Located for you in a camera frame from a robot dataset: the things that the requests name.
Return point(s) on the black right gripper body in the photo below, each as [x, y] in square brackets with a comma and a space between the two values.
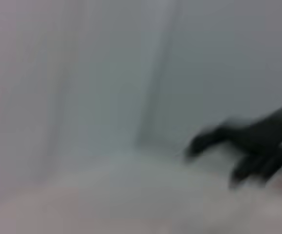
[265, 136]

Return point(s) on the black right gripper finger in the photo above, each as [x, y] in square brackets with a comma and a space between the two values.
[248, 170]
[201, 143]

